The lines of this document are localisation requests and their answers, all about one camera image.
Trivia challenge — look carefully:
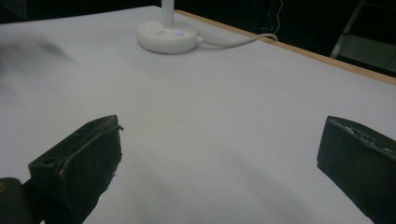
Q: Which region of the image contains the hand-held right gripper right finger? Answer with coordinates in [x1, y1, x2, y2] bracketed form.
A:
[317, 115, 396, 224]

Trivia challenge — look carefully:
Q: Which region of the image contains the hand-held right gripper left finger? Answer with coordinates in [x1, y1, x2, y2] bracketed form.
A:
[28, 114, 124, 224]

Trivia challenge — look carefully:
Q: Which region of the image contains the thin white hanging cable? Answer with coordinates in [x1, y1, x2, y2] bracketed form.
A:
[274, 0, 285, 36]

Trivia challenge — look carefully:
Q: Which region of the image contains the white lamp cable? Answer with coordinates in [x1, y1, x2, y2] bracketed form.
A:
[195, 33, 279, 49]

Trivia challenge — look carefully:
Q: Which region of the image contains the metal stand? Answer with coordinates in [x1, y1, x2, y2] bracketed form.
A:
[330, 0, 396, 74]

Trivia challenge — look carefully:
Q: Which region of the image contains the white round lamp base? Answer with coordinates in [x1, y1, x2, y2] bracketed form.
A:
[136, 0, 199, 55]

